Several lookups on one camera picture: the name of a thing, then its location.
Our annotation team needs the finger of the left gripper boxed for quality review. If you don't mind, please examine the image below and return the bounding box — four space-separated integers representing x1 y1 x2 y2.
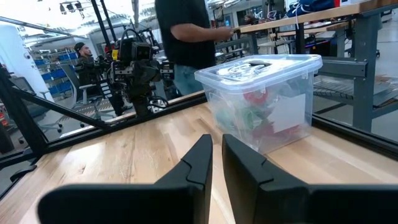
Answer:
132 62 146 96
145 62 161 93

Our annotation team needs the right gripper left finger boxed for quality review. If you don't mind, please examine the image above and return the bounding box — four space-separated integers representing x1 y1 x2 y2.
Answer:
37 134 214 224

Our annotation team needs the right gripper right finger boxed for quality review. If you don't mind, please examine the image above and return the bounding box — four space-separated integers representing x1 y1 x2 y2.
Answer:
222 134 398 224

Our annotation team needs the clear plastic storage bin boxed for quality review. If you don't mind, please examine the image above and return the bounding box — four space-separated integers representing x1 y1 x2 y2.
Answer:
194 54 324 155

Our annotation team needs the pink bandage roll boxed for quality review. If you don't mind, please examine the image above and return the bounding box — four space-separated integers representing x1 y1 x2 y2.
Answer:
251 123 300 141

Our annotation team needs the dark green bandage roll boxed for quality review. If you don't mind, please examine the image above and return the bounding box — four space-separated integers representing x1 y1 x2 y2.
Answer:
241 107 255 131

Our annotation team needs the person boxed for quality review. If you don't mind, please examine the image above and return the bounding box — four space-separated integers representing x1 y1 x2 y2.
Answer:
73 42 109 97
154 0 234 96

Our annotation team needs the blue storage bins shelf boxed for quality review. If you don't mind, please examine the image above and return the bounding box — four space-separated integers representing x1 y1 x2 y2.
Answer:
32 51 80 96

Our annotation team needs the wooden workbench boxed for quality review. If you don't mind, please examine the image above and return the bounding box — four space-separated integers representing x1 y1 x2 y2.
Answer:
214 0 398 133

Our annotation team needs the blue cloth bundle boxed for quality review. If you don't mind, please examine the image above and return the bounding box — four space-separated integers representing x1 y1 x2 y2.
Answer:
285 0 336 18

